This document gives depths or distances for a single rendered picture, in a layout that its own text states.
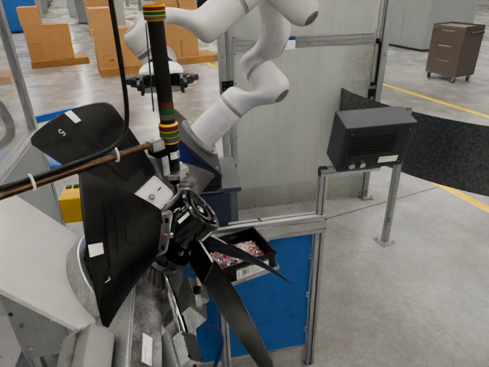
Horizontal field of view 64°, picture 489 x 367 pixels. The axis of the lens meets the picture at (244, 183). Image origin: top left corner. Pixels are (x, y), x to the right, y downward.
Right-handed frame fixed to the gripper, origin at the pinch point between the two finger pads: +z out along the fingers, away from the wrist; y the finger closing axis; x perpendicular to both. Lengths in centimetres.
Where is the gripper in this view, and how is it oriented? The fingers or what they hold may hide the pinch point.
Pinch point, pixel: (162, 85)
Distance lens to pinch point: 87.2
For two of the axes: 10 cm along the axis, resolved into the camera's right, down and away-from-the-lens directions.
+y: -9.8, 1.1, -1.6
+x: -0.2, -8.8, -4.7
